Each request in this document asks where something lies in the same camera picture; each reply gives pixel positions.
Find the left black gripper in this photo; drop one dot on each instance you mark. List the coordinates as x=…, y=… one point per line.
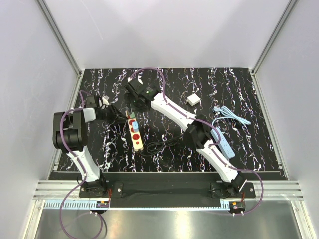
x=117, y=117

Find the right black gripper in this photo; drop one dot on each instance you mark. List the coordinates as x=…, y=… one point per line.
x=128, y=99

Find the blue usb charger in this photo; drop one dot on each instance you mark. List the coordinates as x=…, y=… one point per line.
x=135, y=126

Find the beige red power strip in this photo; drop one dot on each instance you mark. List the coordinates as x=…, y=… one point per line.
x=135, y=136

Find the white usb charger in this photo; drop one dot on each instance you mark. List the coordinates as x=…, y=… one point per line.
x=193, y=99

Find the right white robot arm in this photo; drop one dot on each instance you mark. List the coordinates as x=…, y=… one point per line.
x=196, y=131

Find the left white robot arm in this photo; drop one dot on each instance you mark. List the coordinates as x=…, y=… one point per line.
x=70, y=135

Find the light blue power strip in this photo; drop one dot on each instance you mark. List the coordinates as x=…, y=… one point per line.
x=224, y=146

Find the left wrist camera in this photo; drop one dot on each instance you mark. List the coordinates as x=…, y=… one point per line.
x=105, y=100

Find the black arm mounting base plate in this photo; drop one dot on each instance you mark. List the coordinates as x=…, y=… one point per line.
x=119, y=185

